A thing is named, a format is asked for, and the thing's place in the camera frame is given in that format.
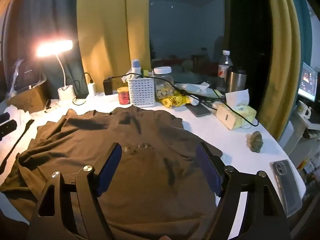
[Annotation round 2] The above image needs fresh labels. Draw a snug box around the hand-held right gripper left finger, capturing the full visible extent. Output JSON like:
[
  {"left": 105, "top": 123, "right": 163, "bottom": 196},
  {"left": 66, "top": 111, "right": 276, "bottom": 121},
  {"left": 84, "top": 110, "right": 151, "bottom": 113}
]
[{"left": 27, "top": 142, "right": 123, "bottom": 240}]

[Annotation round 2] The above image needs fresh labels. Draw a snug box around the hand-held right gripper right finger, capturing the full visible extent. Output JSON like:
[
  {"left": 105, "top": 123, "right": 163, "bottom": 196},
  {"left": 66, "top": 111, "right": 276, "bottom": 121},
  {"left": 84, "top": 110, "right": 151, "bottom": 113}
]
[{"left": 196, "top": 142, "right": 292, "bottom": 240}]

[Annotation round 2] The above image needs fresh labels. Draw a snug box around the dark brown t-shirt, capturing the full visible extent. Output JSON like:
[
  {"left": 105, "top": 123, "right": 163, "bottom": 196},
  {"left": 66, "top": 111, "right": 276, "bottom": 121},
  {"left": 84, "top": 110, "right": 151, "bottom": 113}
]
[{"left": 0, "top": 107, "right": 223, "bottom": 240}]

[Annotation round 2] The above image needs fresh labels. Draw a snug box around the white cloth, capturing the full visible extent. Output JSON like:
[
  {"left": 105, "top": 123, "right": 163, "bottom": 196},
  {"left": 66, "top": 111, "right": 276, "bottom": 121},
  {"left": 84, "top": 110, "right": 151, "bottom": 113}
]
[{"left": 0, "top": 104, "right": 32, "bottom": 133}]

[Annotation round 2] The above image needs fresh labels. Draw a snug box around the brown cardboard sheet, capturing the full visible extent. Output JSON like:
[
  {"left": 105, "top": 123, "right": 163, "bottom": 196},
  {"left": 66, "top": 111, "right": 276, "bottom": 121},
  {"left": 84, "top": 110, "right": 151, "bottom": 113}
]
[{"left": 7, "top": 86, "right": 52, "bottom": 113}]

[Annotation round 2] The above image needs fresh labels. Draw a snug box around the yellow tissue box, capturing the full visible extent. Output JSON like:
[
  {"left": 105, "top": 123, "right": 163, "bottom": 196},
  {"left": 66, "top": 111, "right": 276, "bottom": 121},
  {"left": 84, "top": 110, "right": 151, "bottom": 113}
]
[{"left": 216, "top": 89, "right": 257, "bottom": 130}]

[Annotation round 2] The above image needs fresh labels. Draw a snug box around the dark smartphone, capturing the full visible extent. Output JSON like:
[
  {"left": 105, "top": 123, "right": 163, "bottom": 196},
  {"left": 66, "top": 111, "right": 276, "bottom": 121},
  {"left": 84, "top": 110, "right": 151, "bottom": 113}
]
[{"left": 186, "top": 103, "right": 212, "bottom": 118}]

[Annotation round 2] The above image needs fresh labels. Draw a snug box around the white desk lamp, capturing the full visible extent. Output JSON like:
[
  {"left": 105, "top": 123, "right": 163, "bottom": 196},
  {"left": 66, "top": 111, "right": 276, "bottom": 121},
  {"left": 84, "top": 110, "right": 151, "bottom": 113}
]
[{"left": 37, "top": 40, "right": 75, "bottom": 101}]

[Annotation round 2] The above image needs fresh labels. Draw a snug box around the red tin can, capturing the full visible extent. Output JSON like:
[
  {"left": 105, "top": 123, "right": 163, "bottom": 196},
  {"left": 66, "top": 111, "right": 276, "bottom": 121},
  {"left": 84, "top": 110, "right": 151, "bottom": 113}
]
[{"left": 117, "top": 87, "right": 131, "bottom": 105}]

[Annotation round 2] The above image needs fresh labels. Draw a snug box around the yellow snack packet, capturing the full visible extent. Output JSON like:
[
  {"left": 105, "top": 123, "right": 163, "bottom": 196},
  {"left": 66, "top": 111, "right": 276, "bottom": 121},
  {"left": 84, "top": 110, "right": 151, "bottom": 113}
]
[{"left": 160, "top": 94, "right": 193, "bottom": 108}]

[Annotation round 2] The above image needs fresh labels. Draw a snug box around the clear phone case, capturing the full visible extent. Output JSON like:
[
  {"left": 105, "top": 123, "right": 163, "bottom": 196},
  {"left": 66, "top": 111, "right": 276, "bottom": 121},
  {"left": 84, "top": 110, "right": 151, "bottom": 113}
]
[{"left": 270, "top": 159, "right": 303, "bottom": 217}]

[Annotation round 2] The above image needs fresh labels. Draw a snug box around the white plastic bag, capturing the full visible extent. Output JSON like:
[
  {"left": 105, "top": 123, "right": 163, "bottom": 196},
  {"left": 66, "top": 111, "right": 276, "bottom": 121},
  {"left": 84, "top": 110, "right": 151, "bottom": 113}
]
[{"left": 174, "top": 82, "right": 219, "bottom": 98}]

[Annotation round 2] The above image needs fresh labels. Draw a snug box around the black charger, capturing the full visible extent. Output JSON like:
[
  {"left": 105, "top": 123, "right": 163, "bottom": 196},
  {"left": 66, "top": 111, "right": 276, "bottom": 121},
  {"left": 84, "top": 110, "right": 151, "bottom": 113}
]
[{"left": 103, "top": 78, "right": 113, "bottom": 96}]

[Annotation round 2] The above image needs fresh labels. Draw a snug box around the white plastic basket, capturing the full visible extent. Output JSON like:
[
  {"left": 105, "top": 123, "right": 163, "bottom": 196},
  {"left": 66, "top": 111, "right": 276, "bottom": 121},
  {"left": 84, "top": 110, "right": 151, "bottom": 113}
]
[{"left": 127, "top": 77, "right": 156, "bottom": 107}]

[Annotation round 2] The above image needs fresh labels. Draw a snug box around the steel travel mug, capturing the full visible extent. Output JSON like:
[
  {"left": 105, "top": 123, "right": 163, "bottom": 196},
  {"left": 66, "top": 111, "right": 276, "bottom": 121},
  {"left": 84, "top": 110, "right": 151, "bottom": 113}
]
[{"left": 226, "top": 66, "right": 247, "bottom": 93}]

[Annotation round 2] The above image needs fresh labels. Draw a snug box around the clear jar with white lid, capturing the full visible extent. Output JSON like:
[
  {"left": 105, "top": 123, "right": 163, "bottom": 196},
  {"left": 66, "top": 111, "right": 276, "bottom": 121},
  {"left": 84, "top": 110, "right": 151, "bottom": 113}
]
[{"left": 153, "top": 66, "right": 174, "bottom": 101}]

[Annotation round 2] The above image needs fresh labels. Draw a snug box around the clear water bottle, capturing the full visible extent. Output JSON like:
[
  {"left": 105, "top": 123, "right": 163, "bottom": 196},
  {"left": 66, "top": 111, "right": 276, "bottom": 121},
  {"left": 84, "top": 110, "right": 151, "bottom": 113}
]
[{"left": 217, "top": 50, "right": 233, "bottom": 91}]

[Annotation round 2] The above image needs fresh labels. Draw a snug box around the blue capped bottle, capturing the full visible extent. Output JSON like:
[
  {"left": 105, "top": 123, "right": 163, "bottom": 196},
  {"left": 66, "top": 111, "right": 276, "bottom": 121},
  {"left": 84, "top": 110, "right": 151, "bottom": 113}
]
[{"left": 131, "top": 59, "right": 142, "bottom": 78}]

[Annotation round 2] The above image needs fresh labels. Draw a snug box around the teal curtain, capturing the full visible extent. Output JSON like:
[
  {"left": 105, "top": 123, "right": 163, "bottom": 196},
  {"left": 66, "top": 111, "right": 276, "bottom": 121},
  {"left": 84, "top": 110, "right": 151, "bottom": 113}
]
[{"left": 4, "top": 0, "right": 87, "bottom": 99}]

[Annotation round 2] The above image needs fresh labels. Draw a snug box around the white printed mug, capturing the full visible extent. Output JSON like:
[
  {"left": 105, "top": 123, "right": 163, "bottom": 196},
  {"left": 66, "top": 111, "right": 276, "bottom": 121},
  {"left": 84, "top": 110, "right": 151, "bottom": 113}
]
[{"left": 296, "top": 100, "right": 312, "bottom": 119}]

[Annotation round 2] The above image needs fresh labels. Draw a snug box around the computer monitor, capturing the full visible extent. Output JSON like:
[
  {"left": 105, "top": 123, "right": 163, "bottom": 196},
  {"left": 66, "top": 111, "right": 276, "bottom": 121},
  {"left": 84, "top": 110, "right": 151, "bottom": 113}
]
[{"left": 297, "top": 62, "right": 320, "bottom": 102}]

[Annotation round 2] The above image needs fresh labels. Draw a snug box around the yellow curtain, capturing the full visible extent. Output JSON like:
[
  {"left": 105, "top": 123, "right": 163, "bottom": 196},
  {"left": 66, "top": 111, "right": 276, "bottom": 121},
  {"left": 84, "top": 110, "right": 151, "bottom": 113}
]
[
  {"left": 76, "top": 0, "right": 151, "bottom": 98},
  {"left": 257, "top": 0, "right": 301, "bottom": 140}
]

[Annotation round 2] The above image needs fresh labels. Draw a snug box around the dark window pane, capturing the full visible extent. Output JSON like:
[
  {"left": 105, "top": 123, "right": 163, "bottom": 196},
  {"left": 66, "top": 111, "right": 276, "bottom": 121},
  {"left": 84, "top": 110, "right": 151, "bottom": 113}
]
[{"left": 149, "top": 0, "right": 272, "bottom": 83}]

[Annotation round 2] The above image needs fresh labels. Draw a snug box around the black strap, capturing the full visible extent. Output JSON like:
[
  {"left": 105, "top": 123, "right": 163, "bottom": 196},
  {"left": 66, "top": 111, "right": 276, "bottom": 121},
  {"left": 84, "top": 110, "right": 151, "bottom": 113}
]
[{"left": 0, "top": 119, "right": 35, "bottom": 173}]

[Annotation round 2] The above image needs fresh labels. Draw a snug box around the black charging cable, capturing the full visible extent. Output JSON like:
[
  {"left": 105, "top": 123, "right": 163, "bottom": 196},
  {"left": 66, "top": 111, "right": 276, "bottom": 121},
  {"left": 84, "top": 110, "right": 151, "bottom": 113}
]
[{"left": 72, "top": 72, "right": 259, "bottom": 127}]

